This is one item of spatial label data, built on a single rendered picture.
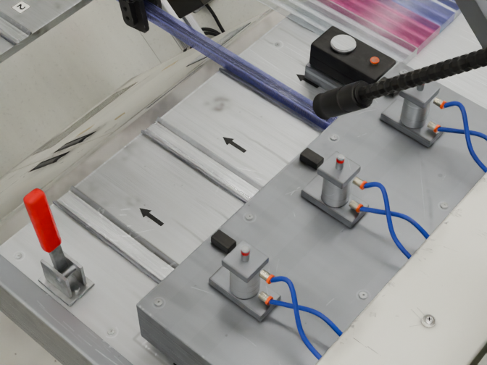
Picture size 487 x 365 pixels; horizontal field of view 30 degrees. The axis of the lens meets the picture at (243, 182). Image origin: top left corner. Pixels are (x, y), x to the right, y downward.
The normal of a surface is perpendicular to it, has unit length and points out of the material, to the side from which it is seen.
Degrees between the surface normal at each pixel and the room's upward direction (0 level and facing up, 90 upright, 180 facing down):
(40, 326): 90
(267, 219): 43
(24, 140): 0
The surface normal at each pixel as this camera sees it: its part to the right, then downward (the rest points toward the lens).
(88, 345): 0.01, -0.62
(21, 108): 0.52, -0.11
